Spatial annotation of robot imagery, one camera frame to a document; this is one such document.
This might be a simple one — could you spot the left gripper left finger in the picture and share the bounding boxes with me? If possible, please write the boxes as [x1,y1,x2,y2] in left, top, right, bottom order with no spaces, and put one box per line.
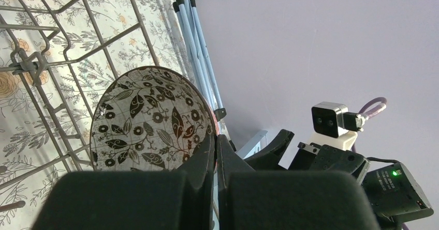
[32,135,216,230]

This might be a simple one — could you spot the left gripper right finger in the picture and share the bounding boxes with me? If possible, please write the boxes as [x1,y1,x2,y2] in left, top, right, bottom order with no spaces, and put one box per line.
[216,134,379,229]

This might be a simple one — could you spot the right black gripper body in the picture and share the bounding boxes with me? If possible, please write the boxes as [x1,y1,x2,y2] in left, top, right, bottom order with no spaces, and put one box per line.
[244,129,370,183]

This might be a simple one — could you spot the pink patterned bowl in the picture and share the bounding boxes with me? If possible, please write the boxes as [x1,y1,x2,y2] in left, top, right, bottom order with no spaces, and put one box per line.
[90,66,218,171]

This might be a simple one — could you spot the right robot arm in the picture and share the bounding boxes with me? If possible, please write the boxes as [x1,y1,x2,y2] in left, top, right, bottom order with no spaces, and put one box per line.
[238,130,434,229]

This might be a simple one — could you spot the blue folded metal stand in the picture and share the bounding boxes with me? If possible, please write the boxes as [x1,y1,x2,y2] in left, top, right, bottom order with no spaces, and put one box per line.
[172,0,229,136]

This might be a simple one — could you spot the floral patterned table mat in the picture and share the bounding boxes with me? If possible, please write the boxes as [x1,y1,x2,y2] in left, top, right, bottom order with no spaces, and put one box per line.
[1,0,217,229]

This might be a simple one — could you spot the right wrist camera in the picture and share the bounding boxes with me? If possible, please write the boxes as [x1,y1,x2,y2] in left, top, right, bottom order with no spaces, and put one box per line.
[309,102,367,151]

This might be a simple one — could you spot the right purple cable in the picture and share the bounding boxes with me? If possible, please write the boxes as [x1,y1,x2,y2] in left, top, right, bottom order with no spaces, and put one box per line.
[349,97,388,154]

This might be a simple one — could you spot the grey wire dish rack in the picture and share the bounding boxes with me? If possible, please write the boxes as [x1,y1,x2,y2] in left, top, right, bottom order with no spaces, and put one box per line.
[1,0,158,229]

